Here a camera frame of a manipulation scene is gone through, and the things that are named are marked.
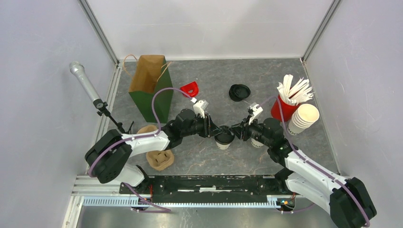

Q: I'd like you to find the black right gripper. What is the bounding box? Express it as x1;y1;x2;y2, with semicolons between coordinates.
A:
229;114;271;148

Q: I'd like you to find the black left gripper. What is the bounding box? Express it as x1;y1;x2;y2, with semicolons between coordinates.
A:
182;113;222;139

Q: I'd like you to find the white paper coffee cup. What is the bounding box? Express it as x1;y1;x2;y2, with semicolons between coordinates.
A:
251;139;264;148

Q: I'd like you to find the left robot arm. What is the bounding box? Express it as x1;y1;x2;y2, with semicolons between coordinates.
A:
85;109;222;194

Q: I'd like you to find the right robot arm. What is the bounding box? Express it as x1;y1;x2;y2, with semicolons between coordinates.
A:
230;118;377;228

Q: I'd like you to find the stack of black lids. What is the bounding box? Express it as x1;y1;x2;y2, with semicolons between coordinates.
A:
229;84;251;102

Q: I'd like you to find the red plastic cup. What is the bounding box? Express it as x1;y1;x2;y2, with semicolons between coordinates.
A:
270;95;301;122

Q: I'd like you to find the brown cardboard cup carrier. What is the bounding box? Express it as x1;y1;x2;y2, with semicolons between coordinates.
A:
137;125;174;171

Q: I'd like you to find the stack of white paper cups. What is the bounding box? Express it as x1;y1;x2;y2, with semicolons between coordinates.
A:
287;104;320;135

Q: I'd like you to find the green paper bag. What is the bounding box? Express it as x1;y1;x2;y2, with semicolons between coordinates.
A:
128;55;173;124

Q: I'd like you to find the silver microphone on stand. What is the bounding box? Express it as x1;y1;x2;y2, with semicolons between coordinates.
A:
69;61;134;133

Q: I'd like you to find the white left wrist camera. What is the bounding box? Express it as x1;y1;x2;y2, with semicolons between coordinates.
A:
191;97;209;118

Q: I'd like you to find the red plastic ring tool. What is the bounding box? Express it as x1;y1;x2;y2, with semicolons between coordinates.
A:
180;81;199;97

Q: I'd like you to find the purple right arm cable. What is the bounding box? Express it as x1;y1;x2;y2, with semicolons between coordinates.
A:
259;95;372;228

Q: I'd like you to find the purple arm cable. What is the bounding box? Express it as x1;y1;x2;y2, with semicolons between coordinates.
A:
259;95;372;228
87;87;194;179

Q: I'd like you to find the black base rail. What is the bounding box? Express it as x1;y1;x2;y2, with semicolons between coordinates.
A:
148;174;284;205

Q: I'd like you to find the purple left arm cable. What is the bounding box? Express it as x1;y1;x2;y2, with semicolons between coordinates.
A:
87;87;194;179

